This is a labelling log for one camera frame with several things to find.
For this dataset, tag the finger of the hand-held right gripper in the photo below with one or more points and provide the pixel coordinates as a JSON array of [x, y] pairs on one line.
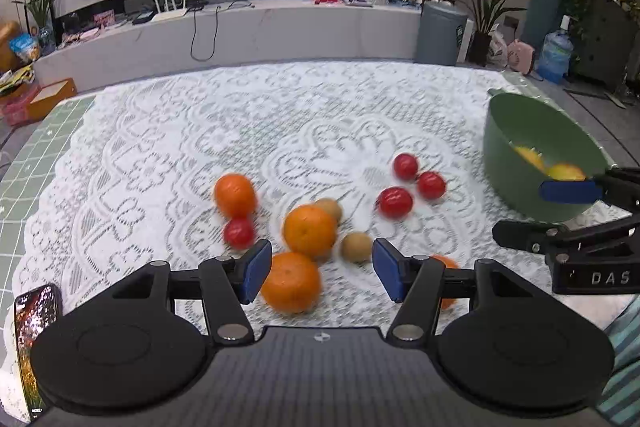
[[520, 234], [570, 191]]

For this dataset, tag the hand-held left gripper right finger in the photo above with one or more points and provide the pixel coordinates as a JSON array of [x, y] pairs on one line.
[[387, 269]]

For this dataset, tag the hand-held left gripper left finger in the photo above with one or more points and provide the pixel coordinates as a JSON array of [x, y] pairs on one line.
[[255, 269]]

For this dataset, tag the brown kiwi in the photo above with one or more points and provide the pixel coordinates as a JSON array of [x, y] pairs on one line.
[[356, 247], [331, 208]]

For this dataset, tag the red tomato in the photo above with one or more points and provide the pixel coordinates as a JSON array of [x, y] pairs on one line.
[[431, 185], [239, 233], [395, 203], [405, 166]]

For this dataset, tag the orange mandarin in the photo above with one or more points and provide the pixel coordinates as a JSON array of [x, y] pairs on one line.
[[310, 231], [235, 195], [292, 284], [447, 262]]

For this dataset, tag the yellow green apple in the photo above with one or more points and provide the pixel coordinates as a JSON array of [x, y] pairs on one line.
[[530, 156]]

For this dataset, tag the green plastic bowl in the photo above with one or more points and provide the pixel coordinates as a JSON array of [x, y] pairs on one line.
[[505, 142]]

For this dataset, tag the teal striped shirt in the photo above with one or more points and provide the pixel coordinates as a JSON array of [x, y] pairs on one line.
[[622, 357]]

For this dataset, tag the blue water jug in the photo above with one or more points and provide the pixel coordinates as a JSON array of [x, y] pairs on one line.
[[555, 54]]

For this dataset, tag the white lace tablecloth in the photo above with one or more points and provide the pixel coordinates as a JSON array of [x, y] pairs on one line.
[[250, 117]]

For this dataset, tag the dark grey cabinet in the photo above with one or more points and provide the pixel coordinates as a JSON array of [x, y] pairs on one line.
[[607, 42]]

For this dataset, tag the white plastic bag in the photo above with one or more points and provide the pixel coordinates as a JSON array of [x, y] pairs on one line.
[[496, 49]]

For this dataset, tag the tall leafy potted plant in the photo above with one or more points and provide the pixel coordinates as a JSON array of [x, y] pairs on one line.
[[480, 47]]

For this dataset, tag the grey trash can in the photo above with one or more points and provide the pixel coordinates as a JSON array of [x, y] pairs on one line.
[[440, 34]]

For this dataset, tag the black smartphone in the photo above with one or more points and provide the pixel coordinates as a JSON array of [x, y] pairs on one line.
[[36, 342]]

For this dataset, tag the white marble media console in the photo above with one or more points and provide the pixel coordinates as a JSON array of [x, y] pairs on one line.
[[300, 32]]

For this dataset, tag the orange cardboard box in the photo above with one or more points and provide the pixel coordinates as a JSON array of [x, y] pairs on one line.
[[52, 99]]

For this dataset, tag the white antenna router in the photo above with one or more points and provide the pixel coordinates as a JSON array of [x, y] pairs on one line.
[[170, 11]]

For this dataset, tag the pink storage box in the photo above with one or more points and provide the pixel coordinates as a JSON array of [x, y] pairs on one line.
[[15, 109]]

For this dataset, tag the blue snack bag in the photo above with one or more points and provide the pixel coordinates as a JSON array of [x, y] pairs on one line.
[[25, 48]]

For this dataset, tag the small leafy potted plant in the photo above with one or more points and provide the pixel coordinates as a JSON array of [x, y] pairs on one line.
[[42, 7]]

